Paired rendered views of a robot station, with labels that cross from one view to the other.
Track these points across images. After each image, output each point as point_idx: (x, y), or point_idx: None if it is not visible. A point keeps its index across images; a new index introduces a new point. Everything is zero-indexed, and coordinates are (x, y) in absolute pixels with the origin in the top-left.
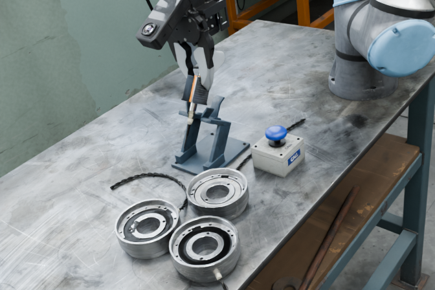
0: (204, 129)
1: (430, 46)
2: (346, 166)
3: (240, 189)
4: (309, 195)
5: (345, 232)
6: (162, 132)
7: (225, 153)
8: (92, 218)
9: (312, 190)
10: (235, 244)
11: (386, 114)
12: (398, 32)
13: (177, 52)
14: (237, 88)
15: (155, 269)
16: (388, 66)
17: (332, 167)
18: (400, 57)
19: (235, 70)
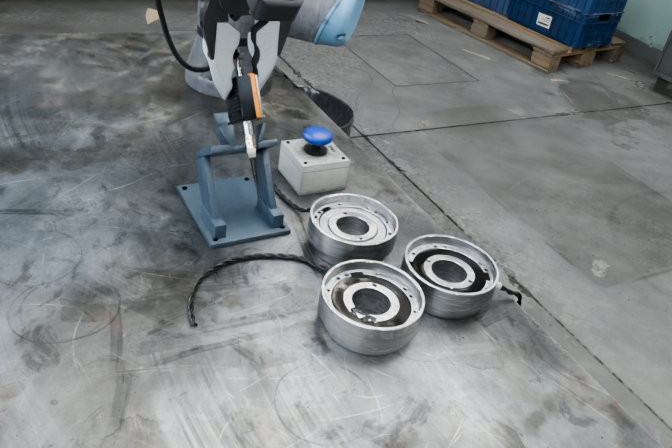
0: (155, 190)
1: (362, 6)
2: (363, 153)
3: (364, 211)
4: (390, 190)
5: None
6: (97, 223)
7: (249, 198)
8: (254, 371)
9: (384, 185)
10: (475, 245)
11: (303, 100)
12: None
13: (221, 39)
14: (88, 128)
15: (432, 339)
16: (347, 32)
17: (357, 159)
18: (353, 19)
19: (30, 108)
